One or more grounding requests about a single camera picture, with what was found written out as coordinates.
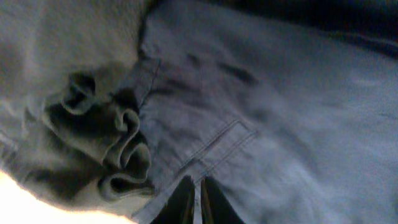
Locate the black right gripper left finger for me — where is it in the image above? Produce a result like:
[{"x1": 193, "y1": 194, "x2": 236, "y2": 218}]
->
[{"x1": 150, "y1": 176, "x2": 195, "y2": 224}]

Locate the navy blue garment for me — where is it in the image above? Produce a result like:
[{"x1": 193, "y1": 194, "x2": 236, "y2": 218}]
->
[{"x1": 132, "y1": 1, "x2": 397, "y2": 223}]

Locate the dark green Nike t-shirt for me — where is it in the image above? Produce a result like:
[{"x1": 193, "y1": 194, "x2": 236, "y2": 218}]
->
[{"x1": 1, "y1": 0, "x2": 154, "y2": 216}]

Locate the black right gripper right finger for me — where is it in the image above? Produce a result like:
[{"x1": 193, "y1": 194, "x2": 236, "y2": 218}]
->
[{"x1": 200, "y1": 177, "x2": 245, "y2": 224}]

